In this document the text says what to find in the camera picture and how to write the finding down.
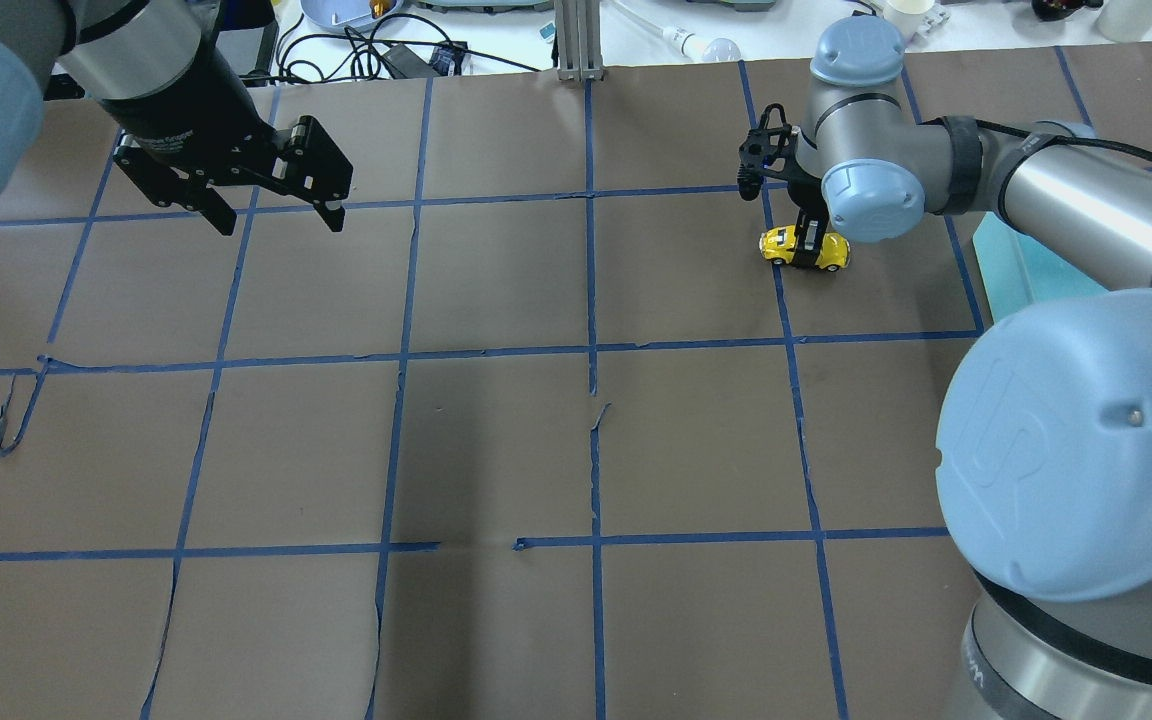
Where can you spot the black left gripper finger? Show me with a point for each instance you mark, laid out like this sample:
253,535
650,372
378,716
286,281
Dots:
333,214
220,215

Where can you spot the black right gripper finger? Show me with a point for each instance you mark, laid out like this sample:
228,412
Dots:
813,229
750,186

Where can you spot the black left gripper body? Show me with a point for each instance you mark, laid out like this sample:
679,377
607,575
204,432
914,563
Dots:
191,115

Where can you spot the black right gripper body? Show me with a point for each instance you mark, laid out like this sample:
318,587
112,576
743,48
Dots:
813,232

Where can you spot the yellow beetle toy car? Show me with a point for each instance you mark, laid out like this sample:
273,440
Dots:
825,251

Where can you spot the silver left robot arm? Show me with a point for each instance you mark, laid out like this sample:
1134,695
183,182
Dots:
112,49

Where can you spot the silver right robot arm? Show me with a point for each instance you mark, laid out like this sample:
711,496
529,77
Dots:
1045,433

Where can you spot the white light bulb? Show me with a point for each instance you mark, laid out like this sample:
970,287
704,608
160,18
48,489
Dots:
700,48

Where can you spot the black power adapter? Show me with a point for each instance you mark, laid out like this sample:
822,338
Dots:
445,60

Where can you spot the light blue plastic bin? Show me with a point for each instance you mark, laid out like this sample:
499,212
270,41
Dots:
1036,260

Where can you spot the aluminium frame post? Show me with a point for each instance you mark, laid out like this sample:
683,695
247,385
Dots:
579,41

